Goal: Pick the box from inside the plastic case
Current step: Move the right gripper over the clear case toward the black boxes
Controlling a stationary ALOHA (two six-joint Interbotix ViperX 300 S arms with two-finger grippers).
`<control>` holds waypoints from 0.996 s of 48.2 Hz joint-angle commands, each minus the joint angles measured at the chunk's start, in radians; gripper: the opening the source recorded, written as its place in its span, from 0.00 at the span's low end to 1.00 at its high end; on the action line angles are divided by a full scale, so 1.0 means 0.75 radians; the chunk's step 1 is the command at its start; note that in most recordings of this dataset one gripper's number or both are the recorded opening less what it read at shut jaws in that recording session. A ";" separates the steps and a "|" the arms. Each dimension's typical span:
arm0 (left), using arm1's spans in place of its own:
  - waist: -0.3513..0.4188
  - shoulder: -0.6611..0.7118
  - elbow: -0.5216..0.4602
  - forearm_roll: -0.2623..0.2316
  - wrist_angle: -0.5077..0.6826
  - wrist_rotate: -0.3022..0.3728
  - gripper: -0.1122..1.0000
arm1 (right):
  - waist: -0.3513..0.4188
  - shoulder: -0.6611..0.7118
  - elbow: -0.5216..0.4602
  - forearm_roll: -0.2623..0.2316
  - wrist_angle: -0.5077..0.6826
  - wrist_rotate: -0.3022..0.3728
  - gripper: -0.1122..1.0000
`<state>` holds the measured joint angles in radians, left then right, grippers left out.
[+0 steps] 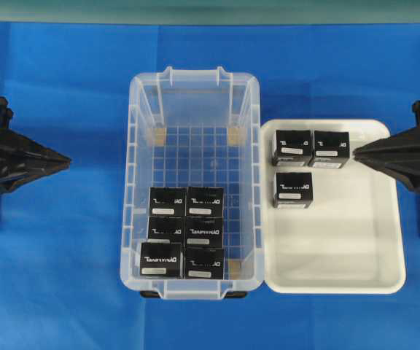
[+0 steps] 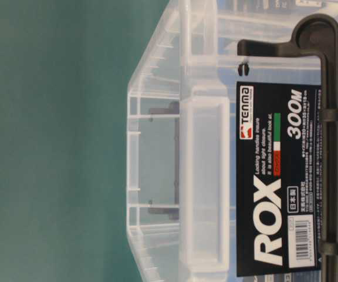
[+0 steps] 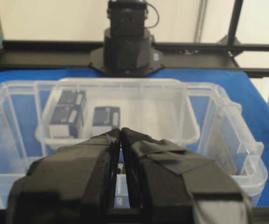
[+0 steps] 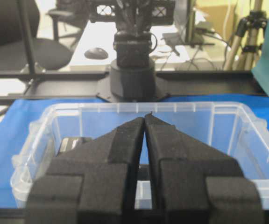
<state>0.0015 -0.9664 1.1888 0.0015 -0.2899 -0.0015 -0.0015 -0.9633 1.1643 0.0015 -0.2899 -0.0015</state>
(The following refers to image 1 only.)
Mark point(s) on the black box tray lower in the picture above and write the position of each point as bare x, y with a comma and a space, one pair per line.
292, 190

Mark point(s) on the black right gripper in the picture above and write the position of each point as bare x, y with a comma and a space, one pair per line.
406, 171

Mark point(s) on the black box case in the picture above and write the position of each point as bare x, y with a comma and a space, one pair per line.
205, 201
167, 201
204, 263
204, 232
166, 229
161, 260

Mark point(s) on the white plastic tray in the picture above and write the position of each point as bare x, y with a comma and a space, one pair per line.
349, 240

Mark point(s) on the black box tray top-right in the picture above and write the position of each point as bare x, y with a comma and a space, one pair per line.
331, 149

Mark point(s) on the clear plastic storage case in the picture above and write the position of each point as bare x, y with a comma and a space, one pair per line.
195, 128

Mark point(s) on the black box tray top-left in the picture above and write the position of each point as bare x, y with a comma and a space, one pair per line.
291, 148

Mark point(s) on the blue table cloth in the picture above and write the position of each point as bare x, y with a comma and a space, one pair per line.
60, 236

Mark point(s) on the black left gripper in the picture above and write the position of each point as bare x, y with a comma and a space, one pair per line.
12, 144

